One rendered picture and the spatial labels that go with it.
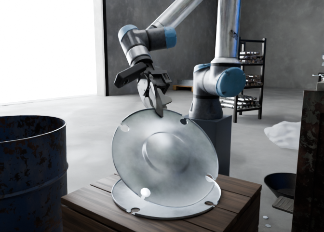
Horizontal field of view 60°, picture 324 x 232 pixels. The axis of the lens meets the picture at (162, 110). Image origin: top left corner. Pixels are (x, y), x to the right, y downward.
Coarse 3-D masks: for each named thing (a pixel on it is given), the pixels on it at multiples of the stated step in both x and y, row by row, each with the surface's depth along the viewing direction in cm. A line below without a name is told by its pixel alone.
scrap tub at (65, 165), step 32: (0, 128) 111; (32, 128) 114; (64, 128) 95; (0, 160) 76; (32, 160) 82; (64, 160) 96; (0, 192) 78; (32, 192) 83; (64, 192) 97; (0, 224) 79; (32, 224) 85
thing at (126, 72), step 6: (132, 66) 84; (138, 66) 85; (144, 66) 86; (120, 72) 81; (126, 72) 82; (132, 72) 82; (138, 72) 85; (120, 78) 80; (126, 78) 81; (132, 78) 85; (114, 84) 82; (120, 84) 81
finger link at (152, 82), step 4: (148, 76) 82; (148, 80) 82; (152, 80) 81; (148, 84) 82; (152, 84) 80; (156, 84) 81; (152, 88) 81; (156, 88) 80; (156, 92) 80; (156, 96) 80
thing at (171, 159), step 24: (144, 120) 77; (168, 120) 80; (120, 144) 70; (144, 144) 72; (168, 144) 74; (192, 144) 77; (120, 168) 66; (144, 168) 68; (168, 168) 70; (192, 168) 72; (216, 168) 75; (168, 192) 66; (192, 192) 68
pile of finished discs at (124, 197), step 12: (120, 180) 81; (120, 192) 74; (132, 192) 74; (144, 192) 73; (216, 192) 74; (120, 204) 68; (132, 204) 68; (144, 204) 68; (204, 204) 68; (216, 204) 68; (144, 216) 62; (156, 216) 63; (168, 216) 63; (180, 216) 62; (192, 216) 63
